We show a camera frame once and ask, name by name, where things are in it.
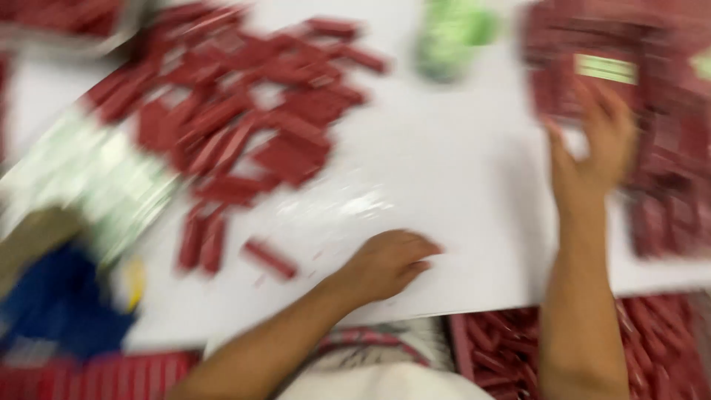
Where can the person's right hand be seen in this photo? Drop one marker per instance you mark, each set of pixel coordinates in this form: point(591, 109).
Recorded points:
point(594, 150)

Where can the person's left hand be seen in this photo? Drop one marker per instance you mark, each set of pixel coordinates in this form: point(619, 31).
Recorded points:
point(383, 266)

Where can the person's left fingers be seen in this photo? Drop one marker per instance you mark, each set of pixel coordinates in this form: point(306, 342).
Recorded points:
point(419, 258)

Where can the person's white patterned clothing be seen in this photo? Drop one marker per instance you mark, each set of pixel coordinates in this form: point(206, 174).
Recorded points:
point(366, 361)

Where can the lone red packet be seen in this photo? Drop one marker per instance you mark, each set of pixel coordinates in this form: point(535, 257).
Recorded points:
point(270, 258)

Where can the red crate of sachets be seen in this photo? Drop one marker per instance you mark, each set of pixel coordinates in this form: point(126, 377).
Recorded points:
point(583, 347)

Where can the green plastic bag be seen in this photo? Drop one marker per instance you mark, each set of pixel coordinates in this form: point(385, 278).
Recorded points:
point(453, 39)

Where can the pile of red packets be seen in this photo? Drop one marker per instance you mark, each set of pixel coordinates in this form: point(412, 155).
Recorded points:
point(239, 111)

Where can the stack of red packet sheets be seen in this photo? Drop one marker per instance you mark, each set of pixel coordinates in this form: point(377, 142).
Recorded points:
point(627, 111)

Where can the red ribbed crate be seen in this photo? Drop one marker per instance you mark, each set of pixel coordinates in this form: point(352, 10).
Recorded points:
point(100, 375)

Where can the pile of white-green sheets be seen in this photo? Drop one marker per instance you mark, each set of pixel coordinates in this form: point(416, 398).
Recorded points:
point(83, 178)

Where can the red tray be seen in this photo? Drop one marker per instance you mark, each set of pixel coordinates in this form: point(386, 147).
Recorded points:
point(61, 22)

